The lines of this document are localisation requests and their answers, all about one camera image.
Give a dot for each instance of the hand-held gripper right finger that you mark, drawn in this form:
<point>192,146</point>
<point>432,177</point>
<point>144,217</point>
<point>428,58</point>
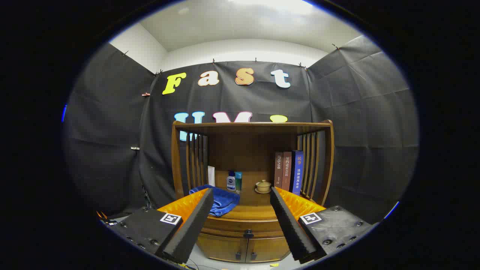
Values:
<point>288,225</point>

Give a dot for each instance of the blue book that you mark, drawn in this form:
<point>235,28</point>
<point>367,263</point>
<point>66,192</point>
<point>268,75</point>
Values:
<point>297,172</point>

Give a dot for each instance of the beige lidded teacup with saucer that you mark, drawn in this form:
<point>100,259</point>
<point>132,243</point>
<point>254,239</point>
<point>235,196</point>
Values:
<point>263,186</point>

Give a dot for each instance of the white card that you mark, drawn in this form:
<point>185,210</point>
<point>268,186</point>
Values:
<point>211,176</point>

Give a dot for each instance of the dark brown book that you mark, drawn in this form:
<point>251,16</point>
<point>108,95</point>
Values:
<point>278,168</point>

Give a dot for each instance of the brown wooden cabinet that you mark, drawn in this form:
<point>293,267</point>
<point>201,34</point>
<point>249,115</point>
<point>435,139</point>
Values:
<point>243,150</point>

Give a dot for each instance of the reddish brown book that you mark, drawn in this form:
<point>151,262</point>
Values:
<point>287,168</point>

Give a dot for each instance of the wooden cabinet door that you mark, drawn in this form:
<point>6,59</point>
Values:
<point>266,249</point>
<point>221,247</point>

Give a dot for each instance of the teal clear bottle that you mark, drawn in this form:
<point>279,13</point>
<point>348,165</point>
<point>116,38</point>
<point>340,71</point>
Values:
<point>239,182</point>

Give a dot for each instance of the wooden countertop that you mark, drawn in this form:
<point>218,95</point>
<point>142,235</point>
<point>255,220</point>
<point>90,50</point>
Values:
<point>255,204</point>

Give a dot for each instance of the folded blue towel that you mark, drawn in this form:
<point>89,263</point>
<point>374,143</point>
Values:
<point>225,202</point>

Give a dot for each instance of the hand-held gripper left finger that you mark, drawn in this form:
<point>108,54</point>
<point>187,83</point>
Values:
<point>195,225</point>

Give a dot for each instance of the brown wooden drawer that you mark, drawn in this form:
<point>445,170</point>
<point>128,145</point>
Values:
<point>243,225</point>

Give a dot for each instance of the small white bottle blue cap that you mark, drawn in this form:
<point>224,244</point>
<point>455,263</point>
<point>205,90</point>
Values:
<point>231,183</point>

